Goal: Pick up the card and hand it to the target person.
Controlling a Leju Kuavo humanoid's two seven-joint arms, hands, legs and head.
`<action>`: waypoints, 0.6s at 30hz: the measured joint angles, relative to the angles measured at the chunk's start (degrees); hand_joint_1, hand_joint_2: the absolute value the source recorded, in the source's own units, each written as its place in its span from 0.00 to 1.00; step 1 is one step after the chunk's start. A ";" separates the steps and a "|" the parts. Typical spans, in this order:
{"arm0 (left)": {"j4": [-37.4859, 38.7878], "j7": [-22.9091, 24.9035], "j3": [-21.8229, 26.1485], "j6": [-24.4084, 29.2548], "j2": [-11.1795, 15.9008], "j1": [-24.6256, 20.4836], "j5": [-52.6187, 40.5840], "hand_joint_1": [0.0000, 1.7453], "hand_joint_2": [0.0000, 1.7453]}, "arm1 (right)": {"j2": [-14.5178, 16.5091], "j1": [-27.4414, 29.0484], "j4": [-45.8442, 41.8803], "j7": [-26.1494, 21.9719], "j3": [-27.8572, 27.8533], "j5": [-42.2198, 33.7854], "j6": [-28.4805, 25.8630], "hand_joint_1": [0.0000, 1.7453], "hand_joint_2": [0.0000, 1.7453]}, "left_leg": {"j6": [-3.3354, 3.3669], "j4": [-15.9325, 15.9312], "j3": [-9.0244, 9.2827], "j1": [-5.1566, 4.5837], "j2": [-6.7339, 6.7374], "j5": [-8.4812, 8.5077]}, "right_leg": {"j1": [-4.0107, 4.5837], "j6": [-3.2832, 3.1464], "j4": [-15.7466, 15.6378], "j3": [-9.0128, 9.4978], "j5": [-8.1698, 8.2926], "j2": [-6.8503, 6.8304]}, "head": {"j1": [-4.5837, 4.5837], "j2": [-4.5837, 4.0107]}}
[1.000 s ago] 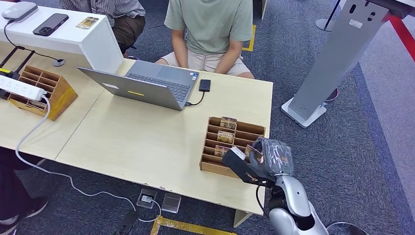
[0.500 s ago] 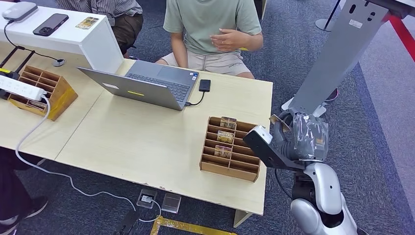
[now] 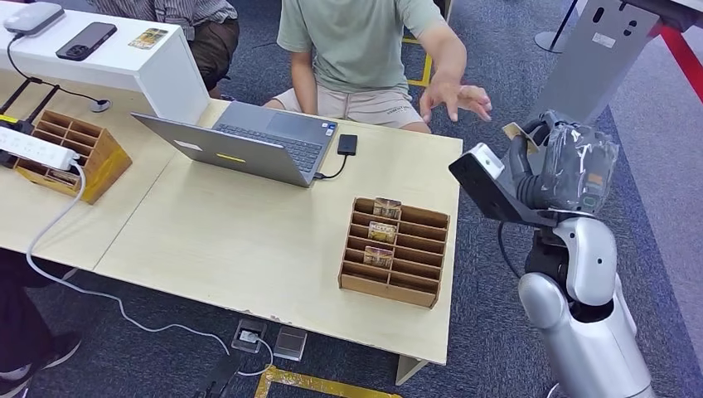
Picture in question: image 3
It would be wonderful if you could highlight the person's left hand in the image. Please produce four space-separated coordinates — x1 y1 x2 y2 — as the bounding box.
419 82 494 124

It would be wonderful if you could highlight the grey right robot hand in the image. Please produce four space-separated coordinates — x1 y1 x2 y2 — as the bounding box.
509 111 620 216

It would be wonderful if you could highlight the autumn avenue key card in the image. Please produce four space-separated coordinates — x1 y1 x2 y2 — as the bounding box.
362 245 395 270
372 197 403 220
46 168 81 188
502 121 541 155
128 27 169 51

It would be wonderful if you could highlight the person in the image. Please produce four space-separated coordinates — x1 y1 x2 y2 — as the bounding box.
0 250 84 398
263 0 494 134
87 0 241 101

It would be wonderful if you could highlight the hotel print key card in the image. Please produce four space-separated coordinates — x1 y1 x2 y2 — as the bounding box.
367 221 398 245

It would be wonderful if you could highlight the wooden card organizer box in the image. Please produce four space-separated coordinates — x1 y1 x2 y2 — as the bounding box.
13 109 133 206
337 197 452 310

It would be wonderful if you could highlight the clear plastic wrap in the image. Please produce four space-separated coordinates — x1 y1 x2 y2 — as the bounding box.
541 120 620 216

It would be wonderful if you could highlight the yellow floor tape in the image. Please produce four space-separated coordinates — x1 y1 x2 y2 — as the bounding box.
253 365 403 398
400 35 436 89

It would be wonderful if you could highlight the grey kiosk stand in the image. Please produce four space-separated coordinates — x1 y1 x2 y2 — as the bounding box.
526 0 663 124

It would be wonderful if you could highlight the black stanchion pole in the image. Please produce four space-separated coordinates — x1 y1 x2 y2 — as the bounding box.
534 0 582 55

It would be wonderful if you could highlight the red barrier belt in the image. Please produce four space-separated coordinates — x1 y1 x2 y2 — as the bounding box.
658 24 703 104

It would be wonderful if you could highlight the grey laptop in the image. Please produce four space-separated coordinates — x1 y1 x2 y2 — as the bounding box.
131 100 340 189

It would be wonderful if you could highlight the wooden table leg panel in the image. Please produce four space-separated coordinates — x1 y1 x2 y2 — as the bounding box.
395 354 430 386

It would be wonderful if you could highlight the white raised counter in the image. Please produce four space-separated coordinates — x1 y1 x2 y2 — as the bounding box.
0 4 211 125

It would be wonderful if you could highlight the metal floor socket box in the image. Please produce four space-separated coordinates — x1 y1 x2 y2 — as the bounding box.
273 325 309 362
230 318 269 354

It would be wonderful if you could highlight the black smartphone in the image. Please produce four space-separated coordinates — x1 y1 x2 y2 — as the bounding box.
55 22 119 62

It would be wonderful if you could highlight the white power strip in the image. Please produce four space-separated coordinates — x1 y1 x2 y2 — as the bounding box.
0 126 81 172

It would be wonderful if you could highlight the grey flat device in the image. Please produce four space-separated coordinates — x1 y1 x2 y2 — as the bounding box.
2 1 65 37

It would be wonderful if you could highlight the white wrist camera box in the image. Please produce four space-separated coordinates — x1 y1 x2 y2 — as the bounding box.
470 143 507 180

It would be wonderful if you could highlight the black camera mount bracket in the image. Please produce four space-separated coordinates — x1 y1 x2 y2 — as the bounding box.
448 151 557 230

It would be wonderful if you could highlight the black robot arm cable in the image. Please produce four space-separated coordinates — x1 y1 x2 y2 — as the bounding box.
496 221 523 280

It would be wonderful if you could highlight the black drive cable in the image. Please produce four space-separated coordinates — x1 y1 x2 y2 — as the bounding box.
313 153 351 182

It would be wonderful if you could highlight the white power cable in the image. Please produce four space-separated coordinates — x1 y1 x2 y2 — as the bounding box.
26 163 274 378

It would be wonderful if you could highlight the thin black cable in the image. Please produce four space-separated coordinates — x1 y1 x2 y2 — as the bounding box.
6 32 103 105

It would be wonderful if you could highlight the black frame stand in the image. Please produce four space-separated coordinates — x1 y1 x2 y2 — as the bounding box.
0 76 61 136

